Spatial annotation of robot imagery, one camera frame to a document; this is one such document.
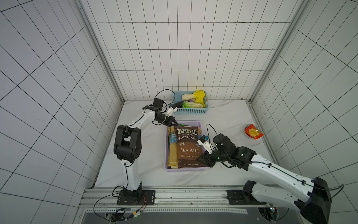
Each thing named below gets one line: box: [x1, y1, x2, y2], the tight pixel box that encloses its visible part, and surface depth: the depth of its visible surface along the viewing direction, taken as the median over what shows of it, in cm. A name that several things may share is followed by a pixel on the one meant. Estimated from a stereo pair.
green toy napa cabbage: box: [182, 100, 204, 109], surface depth 109 cm
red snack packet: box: [244, 123, 265, 140], surface depth 96 cm
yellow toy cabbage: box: [192, 90, 206, 108], surface depth 113 cm
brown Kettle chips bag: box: [174, 124, 207, 169], surface depth 81 cm
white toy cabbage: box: [181, 93, 196, 101], surface depth 117 cm
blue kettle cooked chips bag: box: [167, 126, 179, 169], surface depth 82 cm
